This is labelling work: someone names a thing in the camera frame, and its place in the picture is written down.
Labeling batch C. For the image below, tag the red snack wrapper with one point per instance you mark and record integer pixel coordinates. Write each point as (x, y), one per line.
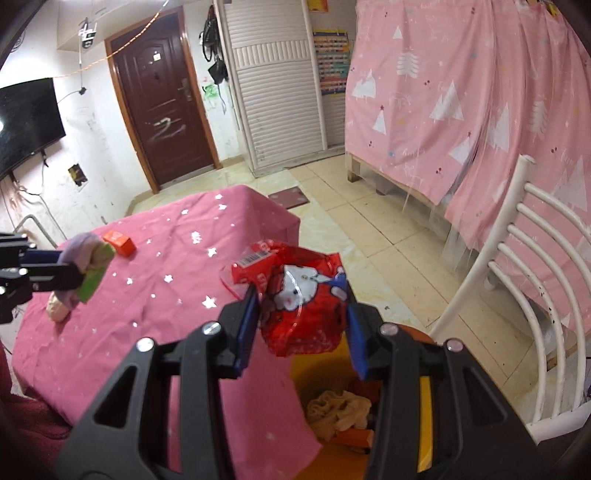
(303, 293)

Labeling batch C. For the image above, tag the pink tree pattern curtain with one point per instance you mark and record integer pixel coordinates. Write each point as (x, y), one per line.
(444, 96)

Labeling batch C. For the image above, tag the wooden bed frame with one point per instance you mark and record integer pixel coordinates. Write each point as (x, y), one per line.
(358, 169)

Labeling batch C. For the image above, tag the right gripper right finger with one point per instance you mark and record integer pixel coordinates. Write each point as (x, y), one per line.
(440, 416)

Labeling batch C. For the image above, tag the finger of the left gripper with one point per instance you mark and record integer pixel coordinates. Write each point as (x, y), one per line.
(39, 257)
(54, 277)

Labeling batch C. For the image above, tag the white tissue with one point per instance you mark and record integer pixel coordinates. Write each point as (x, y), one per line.
(333, 412)

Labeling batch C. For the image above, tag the colourful wall poster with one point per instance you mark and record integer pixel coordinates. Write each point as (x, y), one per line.
(333, 56)

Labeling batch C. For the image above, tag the purple green sock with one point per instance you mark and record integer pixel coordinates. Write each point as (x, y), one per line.
(92, 257)

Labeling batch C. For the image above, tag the pink star tablecloth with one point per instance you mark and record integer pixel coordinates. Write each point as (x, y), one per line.
(169, 287)

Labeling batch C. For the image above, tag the white louvered wardrobe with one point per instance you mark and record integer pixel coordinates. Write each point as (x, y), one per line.
(270, 53)

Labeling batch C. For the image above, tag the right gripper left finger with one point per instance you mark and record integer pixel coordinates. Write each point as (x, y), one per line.
(159, 415)

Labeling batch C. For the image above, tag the cream rolled sock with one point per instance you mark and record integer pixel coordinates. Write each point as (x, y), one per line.
(58, 307)

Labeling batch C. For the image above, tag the dark brown door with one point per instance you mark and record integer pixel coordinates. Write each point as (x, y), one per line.
(155, 84)

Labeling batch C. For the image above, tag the long orange box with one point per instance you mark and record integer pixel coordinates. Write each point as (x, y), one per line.
(361, 439)

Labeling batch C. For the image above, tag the yellow wooden folding chair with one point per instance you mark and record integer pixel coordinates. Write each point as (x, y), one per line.
(32, 226)

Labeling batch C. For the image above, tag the black hanging bags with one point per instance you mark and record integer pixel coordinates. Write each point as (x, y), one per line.
(211, 48)

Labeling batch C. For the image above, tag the short orange box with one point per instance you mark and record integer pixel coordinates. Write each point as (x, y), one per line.
(121, 243)

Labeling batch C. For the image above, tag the yellow trash bin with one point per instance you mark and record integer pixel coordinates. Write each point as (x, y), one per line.
(333, 371)

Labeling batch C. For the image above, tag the wall mounted black television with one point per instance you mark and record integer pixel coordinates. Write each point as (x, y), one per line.
(30, 121)

